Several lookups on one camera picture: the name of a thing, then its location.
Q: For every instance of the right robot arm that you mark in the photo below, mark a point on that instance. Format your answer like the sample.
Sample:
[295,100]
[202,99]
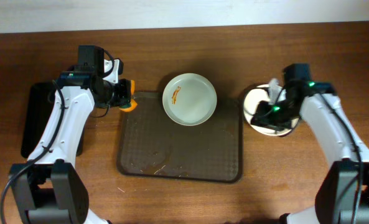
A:
[343,197]

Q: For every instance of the white plate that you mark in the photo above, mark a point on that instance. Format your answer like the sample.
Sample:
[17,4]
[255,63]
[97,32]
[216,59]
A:
[250,103]

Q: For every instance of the large brown serving tray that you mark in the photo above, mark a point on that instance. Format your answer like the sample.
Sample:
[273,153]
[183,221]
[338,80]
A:
[153,145]

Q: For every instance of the small black tray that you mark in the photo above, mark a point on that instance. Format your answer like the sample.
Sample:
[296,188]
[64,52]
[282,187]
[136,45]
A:
[40,106]

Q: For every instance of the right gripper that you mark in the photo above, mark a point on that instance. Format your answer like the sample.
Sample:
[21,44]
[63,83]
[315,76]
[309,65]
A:
[266,116]

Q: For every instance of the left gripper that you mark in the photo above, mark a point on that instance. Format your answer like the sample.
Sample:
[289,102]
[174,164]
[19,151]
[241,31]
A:
[124,94]

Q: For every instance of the pale green plate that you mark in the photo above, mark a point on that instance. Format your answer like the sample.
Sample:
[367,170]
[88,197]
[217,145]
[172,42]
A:
[189,99]

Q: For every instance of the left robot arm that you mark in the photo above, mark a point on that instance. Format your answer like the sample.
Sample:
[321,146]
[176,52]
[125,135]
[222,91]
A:
[47,188]

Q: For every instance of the green and orange sponge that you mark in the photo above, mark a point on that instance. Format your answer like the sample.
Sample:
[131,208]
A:
[127,89]

